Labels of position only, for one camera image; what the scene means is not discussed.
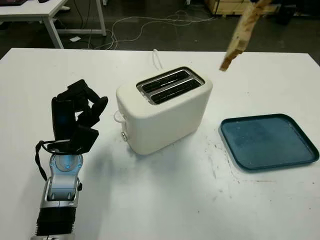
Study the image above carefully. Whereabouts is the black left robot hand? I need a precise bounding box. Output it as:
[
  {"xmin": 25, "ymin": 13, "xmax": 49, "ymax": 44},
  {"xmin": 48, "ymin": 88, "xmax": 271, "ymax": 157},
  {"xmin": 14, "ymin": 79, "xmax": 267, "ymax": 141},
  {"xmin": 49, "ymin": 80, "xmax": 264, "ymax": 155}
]
[{"xmin": 51, "ymin": 79, "xmax": 109, "ymax": 153}]

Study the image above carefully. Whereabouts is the toasted bread slice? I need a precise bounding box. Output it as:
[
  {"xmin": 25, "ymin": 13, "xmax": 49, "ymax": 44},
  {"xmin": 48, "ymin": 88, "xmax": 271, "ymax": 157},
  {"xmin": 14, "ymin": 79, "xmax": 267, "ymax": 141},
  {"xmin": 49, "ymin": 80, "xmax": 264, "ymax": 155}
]
[{"xmin": 219, "ymin": 0, "xmax": 272, "ymax": 73}]

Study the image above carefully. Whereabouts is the white toaster lever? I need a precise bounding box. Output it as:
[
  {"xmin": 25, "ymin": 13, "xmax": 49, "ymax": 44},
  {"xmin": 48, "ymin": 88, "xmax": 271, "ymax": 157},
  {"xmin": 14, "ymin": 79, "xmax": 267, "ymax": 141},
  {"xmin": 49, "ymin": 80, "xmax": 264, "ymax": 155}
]
[{"xmin": 113, "ymin": 110, "xmax": 127, "ymax": 124}]

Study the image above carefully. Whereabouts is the white two-slot toaster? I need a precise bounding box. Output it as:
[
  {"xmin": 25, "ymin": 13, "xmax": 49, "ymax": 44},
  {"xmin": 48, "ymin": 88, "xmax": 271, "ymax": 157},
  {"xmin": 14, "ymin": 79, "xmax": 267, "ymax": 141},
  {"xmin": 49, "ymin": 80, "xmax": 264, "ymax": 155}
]
[{"xmin": 113, "ymin": 66, "xmax": 214, "ymax": 156}]

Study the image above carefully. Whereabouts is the blue plastic tray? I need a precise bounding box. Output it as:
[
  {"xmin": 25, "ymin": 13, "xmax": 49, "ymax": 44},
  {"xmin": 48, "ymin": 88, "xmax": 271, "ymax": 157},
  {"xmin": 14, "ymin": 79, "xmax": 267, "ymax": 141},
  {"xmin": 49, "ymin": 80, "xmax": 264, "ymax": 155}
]
[{"xmin": 219, "ymin": 113, "xmax": 320, "ymax": 174}]

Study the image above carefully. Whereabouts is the white office desk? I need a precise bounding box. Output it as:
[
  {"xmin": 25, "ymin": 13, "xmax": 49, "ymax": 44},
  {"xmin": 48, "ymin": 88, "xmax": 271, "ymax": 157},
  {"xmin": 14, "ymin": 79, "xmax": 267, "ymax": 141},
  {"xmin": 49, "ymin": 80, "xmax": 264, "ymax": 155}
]
[{"xmin": 0, "ymin": 0, "xmax": 107, "ymax": 50}]

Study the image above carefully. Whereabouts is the black laptop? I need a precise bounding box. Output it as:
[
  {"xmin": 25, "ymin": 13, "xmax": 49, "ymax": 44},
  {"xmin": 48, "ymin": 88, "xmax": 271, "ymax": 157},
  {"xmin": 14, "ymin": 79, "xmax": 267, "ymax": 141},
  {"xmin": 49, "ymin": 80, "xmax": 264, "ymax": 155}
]
[{"xmin": 0, "ymin": 0, "xmax": 27, "ymax": 7}]

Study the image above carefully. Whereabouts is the wooden crate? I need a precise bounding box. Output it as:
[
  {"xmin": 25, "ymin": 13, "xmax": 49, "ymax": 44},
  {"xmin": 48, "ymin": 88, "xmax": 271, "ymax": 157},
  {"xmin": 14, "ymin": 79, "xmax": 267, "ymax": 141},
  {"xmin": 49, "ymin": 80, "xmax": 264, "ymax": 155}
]
[{"xmin": 204, "ymin": 0, "xmax": 288, "ymax": 18}]

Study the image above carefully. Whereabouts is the black trash bin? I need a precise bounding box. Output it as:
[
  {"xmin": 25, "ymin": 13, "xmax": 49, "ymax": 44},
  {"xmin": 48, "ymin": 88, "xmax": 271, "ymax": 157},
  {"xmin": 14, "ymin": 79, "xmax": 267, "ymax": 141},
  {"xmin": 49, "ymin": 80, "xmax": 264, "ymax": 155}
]
[{"xmin": 276, "ymin": 0, "xmax": 298, "ymax": 25}]

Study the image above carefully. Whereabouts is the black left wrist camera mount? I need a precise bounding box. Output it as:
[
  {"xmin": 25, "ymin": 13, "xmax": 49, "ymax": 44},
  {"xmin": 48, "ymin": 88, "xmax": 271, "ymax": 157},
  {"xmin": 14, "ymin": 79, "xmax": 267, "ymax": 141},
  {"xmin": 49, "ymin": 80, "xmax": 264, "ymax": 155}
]
[{"xmin": 47, "ymin": 123, "xmax": 100, "ymax": 155}]

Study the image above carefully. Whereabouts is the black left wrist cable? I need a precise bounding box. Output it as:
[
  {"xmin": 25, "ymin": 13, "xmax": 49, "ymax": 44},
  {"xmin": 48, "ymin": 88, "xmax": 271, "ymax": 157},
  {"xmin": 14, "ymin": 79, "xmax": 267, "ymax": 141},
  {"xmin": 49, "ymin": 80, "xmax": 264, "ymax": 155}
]
[{"xmin": 34, "ymin": 140, "xmax": 61, "ymax": 181}]

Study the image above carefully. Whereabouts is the white toaster power cord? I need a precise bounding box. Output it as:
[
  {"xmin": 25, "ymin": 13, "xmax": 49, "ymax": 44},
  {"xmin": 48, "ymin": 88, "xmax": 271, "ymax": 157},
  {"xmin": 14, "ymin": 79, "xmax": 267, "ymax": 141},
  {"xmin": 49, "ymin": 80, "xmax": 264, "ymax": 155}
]
[{"xmin": 151, "ymin": 49, "xmax": 163, "ymax": 70}]

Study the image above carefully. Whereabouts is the white floor cable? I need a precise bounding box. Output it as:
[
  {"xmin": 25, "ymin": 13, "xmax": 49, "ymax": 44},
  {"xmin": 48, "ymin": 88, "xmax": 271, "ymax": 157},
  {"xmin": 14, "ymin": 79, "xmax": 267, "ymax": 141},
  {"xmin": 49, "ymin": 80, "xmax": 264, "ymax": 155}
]
[{"xmin": 93, "ymin": 9, "xmax": 216, "ymax": 51}]

